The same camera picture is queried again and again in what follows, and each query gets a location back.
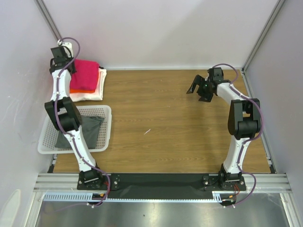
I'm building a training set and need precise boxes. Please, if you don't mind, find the pink t shirt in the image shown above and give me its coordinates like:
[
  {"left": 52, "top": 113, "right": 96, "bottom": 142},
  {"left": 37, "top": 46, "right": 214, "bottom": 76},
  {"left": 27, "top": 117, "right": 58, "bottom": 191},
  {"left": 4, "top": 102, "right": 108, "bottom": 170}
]
[{"left": 70, "top": 59, "right": 99, "bottom": 90}]

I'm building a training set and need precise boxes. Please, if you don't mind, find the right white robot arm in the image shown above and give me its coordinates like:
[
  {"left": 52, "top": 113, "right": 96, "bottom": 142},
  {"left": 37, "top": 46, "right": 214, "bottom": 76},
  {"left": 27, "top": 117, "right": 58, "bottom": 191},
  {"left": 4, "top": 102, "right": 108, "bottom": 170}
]
[{"left": 187, "top": 67, "right": 263, "bottom": 191}]

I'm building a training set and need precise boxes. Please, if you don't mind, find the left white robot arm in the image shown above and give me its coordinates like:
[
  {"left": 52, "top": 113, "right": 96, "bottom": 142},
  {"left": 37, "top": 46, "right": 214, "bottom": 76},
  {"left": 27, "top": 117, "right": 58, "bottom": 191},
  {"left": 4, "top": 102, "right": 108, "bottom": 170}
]
[{"left": 45, "top": 44, "right": 104, "bottom": 190}]

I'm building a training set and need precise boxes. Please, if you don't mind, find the orange folded t shirt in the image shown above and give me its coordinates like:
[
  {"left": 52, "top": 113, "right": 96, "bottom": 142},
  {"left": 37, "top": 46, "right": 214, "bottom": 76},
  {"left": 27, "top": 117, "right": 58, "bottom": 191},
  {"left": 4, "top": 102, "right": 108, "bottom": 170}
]
[{"left": 70, "top": 89, "right": 95, "bottom": 94}]

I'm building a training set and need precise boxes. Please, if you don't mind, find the white folded t shirt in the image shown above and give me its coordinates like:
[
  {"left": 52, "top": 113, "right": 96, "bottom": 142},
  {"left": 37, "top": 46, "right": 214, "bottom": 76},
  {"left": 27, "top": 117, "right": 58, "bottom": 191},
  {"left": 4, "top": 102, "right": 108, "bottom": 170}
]
[{"left": 70, "top": 69, "right": 107, "bottom": 102}]

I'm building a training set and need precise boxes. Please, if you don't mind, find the grey t shirt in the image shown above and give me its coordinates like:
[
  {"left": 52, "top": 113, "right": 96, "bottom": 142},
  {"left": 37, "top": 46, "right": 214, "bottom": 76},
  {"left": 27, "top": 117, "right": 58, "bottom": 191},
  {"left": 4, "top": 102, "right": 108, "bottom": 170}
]
[{"left": 55, "top": 116, "right": 105, "bottom": 149}]

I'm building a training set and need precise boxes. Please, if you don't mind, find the white plastic basket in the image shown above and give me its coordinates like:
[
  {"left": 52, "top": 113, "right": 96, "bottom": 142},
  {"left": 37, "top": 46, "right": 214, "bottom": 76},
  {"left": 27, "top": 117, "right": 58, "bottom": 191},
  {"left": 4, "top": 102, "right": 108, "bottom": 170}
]
[{"left": 37, "top": 105, "right": 112, "bottom": 154}]

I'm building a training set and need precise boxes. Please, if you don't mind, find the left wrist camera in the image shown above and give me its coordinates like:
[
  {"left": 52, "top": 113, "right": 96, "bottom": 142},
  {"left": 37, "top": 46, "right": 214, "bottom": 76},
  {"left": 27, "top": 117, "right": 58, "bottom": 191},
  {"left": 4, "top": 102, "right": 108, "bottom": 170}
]
[{"left": 57, "top": 40, "right": 74, "bottom": 58}]

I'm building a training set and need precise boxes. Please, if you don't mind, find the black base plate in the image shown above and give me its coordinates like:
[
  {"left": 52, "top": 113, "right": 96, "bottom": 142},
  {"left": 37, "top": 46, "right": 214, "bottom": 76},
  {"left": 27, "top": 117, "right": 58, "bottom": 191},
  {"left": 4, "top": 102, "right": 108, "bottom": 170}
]
[{"left": 78, "top": 172, "right": 247, "bottom": 201}]

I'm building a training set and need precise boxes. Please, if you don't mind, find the white cable duct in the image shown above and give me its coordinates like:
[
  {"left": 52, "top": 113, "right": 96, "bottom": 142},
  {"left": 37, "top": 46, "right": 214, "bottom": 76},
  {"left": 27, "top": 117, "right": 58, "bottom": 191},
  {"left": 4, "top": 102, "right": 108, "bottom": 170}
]
[{"left": 44, "top": 191, "right": 237, "bottom": 204}]

